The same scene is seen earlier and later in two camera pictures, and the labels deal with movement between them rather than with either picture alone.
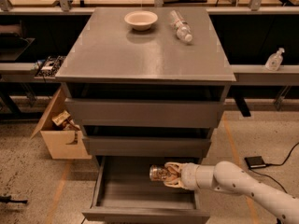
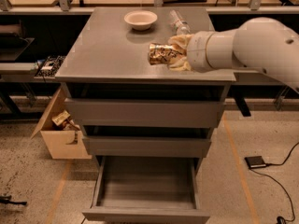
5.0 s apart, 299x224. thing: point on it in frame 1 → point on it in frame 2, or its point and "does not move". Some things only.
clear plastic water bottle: x=182 y=28 does not move
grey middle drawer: x=149 y=147 does not move
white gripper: x=189 y=175 → x=196 y=51
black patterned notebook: x=49 y=66 does not move
